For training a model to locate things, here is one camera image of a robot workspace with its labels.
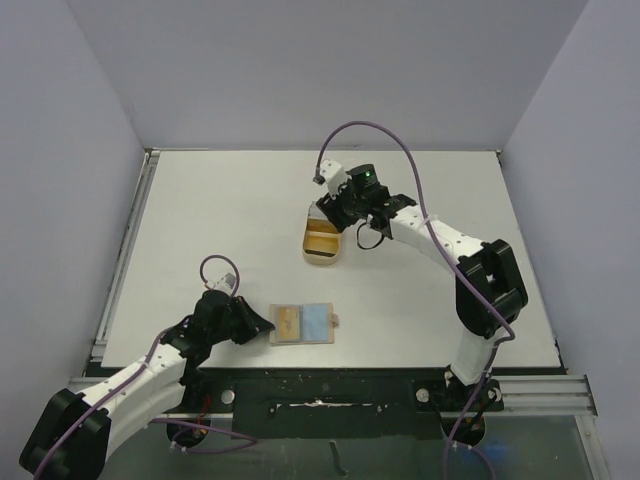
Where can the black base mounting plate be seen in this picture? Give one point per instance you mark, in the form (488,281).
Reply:
(338,404)

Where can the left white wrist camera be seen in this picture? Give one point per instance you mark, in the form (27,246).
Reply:
(226,284)

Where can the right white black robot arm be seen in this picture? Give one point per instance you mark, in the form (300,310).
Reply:
(489,289)

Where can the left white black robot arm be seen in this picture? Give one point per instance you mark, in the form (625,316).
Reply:
(78,431)

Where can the gold credit card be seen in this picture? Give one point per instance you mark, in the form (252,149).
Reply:
(287,321)

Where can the beige leather card holder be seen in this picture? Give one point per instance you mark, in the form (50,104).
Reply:
(318,323)

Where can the aluminium extrusion rail left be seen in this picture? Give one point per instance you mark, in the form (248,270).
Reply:
(141,193)

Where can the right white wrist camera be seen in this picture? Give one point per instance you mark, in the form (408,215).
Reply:
(332,175)

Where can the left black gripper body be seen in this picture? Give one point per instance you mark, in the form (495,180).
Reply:
(222,332)

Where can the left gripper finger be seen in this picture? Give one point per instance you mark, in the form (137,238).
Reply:
(248,324)
(243,338)

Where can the tan oval wooden tray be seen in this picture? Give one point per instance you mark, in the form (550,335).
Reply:
(321,245)

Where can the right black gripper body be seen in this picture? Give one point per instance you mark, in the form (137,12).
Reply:
(335,211)

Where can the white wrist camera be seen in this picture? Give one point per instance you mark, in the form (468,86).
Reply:
(226,284)
(332,175)

